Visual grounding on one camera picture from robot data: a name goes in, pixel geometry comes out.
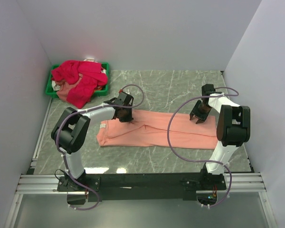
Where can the green plastic bin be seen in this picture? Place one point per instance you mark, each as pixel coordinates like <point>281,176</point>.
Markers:
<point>103,92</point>

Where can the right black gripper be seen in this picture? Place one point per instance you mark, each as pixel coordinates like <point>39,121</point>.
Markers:
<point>201,118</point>

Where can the white garment in bin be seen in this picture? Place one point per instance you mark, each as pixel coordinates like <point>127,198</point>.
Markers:
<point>55,86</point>

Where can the salmon pink t shirt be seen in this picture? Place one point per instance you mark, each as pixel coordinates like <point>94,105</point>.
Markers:
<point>150,129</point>

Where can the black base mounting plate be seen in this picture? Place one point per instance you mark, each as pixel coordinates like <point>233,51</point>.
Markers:
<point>148,194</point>

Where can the magenta red t shirt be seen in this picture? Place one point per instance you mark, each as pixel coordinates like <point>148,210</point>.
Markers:
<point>93,77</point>

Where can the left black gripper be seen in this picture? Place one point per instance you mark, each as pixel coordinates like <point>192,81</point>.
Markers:
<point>128,118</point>

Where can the dusty pink garment in bin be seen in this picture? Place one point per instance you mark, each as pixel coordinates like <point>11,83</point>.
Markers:
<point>65,87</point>

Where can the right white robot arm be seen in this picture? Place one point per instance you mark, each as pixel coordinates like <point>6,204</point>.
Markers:
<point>233,128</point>

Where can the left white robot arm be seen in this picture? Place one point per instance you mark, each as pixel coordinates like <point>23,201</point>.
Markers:
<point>71,129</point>

